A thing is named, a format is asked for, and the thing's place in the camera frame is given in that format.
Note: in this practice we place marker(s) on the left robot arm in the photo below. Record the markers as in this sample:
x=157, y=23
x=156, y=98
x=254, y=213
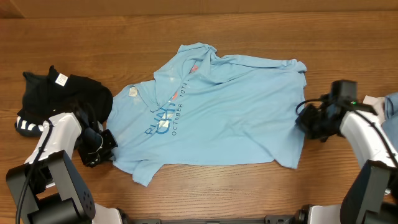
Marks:
x=47, y=188

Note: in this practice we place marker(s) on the white cloth garment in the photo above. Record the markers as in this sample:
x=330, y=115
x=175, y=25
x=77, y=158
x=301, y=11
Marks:
x=376, y=102

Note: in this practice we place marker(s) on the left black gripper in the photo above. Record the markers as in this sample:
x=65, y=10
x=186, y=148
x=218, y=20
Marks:
x=107, y=154

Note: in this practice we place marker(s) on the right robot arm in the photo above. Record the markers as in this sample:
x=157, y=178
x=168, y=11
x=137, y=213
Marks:
x=364, y=202

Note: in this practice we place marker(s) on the light blue printed t-shirt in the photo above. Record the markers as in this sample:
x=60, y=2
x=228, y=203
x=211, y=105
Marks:
x=202, y=109

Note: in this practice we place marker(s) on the blue denim garment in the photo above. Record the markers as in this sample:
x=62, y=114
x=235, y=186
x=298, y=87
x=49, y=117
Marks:
x=390, y=126

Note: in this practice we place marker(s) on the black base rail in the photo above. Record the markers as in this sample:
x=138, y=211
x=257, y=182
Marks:
x=269, y=219

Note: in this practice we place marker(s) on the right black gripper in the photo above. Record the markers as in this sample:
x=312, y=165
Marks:
x=306, y=121

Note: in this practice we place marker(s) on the black folded t-shirt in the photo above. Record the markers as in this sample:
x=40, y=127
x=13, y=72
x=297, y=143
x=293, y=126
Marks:
x=54, y=93

